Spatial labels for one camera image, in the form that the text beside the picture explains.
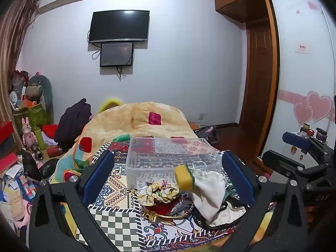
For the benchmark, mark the yellow-green plush toy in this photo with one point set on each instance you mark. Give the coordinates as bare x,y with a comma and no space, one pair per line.
109,104

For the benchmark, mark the red cylindrical can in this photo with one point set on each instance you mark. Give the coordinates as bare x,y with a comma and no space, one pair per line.
53,151

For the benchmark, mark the wooden wardrobe with white door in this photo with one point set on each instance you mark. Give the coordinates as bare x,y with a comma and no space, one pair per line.
296,65

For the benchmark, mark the red cloth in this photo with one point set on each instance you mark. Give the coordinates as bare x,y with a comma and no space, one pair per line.
50,130

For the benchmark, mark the dark purple jacket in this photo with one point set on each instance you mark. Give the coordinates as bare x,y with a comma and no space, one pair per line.
72,120

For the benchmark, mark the pink rabbit toy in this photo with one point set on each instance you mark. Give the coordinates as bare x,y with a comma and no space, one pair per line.
27,134

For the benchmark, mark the brown wooden door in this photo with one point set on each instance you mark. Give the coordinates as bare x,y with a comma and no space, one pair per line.
258,84

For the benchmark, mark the green bottle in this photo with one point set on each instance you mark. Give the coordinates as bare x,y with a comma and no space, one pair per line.
39,137

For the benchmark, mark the black plastic bag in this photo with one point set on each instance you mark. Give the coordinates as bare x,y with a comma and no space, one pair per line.
32,166

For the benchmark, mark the white cloth pouch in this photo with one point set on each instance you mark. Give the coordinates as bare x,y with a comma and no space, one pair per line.
210,191

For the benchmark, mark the yellow sponge with green scourer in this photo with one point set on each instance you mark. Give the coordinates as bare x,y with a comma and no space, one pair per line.
184,177

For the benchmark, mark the patterned patchwork bed cover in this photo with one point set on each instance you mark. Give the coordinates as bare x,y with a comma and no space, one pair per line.
118,210

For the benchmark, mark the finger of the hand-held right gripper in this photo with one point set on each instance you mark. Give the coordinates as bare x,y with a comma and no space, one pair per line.
281,162
296,139

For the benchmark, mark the yellow blanket with red squares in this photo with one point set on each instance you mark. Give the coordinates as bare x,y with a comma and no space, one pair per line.
136,120

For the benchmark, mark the white cloth with black trim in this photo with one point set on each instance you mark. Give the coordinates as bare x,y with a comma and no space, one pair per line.
228,215

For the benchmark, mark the red glitter scrunchie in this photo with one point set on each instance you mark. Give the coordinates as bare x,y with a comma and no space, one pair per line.
168,208

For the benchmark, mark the red box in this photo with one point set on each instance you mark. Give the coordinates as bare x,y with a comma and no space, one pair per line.
5,134

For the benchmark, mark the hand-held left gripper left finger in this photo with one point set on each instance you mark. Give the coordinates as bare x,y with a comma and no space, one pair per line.
97,178

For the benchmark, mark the gold hair clip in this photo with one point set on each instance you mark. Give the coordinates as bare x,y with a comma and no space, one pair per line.
155,215

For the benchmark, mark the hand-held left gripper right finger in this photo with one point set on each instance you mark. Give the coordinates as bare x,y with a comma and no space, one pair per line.
238,178

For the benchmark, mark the brown striped curtain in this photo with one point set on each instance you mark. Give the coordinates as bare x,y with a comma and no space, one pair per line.
13,39

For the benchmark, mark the small black wall monitor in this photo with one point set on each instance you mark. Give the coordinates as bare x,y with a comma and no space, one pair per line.
116,54

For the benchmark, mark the purple bag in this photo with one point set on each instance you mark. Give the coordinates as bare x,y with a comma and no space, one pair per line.
207,131

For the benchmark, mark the green gift bag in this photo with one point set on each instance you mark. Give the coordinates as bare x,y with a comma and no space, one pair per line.
35,114

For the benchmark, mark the pink heart stickers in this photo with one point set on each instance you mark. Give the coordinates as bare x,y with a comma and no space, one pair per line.
313,109

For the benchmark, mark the clear plastic storage box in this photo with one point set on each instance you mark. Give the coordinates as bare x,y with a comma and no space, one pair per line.
170,160

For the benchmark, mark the floral fabric scrunchie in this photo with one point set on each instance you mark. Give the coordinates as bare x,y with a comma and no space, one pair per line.
157,193

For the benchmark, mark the grey-green plush pillow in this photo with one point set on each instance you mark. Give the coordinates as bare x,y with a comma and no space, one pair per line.
43,89

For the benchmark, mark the black wall television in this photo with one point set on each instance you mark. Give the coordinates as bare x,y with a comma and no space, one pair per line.
119,26

